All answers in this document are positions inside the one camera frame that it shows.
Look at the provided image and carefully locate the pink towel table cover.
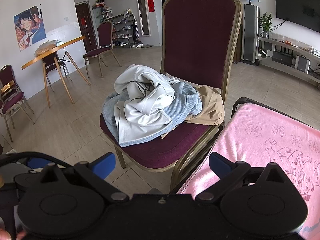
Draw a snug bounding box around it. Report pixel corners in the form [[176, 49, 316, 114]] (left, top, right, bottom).
[[176, 102, 320, 240]]

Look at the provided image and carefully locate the wooden round table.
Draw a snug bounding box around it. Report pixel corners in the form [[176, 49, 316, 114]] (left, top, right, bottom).
[[21, 36, 91, 108]]

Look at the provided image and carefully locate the light blue knit sweater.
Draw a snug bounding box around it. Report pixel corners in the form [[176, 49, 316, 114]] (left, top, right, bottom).
[[103, 82, 202, 147]]

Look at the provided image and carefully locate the left maroon chair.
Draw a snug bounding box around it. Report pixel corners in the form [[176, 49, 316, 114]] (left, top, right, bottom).
[[0, 64, 35, 142]]

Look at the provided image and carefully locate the black wall television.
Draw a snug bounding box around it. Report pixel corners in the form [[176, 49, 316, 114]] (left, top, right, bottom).
[[276, 0, 319, 32]]

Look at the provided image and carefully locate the standing mirror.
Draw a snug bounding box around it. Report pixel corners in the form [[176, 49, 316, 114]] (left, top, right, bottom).
[[137, 0, 151, 37]]

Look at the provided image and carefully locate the far maroon chair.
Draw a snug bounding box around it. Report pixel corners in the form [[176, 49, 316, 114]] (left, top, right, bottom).
[[83, 21, 122, 79]]

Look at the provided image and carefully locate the anime wall poster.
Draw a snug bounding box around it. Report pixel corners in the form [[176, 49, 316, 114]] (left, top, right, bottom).
[[14, 6, 46, 51]]

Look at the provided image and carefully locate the metal shoe rack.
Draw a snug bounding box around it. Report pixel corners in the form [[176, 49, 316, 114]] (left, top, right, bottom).
[[107, 12, 137, 48]]

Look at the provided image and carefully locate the potted green plant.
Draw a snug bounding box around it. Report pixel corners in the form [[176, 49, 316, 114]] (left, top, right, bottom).
[[259, 12, 272, 38]]

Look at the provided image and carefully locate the grey tower speaker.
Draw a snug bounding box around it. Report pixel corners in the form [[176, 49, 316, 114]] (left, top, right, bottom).
[[241, 4, 260, 64]]

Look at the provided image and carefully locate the grey tv console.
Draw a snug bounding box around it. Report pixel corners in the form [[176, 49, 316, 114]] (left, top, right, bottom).
[[255, 37, 319, 87]]

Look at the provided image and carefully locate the maroon banquet chair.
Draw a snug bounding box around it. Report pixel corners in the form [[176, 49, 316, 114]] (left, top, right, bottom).
[[100, 0, 242, 187]]

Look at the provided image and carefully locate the beige garment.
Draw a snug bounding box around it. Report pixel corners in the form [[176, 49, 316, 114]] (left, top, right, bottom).
[[158, 82, 225, 139]]

